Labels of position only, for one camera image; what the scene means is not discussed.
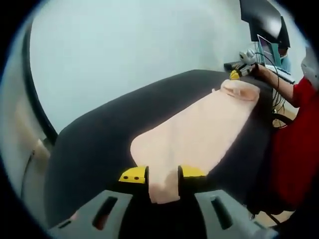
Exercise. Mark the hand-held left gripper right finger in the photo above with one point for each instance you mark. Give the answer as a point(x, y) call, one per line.
point(207, 206)

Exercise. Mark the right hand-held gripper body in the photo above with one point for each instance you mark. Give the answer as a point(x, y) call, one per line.
point(246, 56)

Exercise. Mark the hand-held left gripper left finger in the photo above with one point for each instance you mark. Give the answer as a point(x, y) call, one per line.
point(112, 206)

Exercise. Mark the pale pink towel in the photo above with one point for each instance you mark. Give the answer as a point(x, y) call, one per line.
point(189, 129)

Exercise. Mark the open silver laptop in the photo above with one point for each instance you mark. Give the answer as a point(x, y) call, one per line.
point(266, 49)

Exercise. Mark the small black monitor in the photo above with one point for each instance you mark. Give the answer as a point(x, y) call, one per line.
point(254, 32)

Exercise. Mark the teal laptop stand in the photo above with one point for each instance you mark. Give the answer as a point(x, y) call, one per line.
point(276, 54)

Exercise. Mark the large black monitor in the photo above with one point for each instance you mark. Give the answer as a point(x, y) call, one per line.
point(259, 15)

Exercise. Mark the narrow black monitor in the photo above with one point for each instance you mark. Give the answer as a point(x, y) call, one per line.
point(286, 32)

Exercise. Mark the grey worn chest device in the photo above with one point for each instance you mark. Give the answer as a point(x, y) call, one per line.
point(310, 67)

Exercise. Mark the person in red shirt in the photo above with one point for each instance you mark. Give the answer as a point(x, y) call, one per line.
point(296, 149)

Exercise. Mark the black curved door frame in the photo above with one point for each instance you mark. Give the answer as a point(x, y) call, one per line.
point(37, 94)

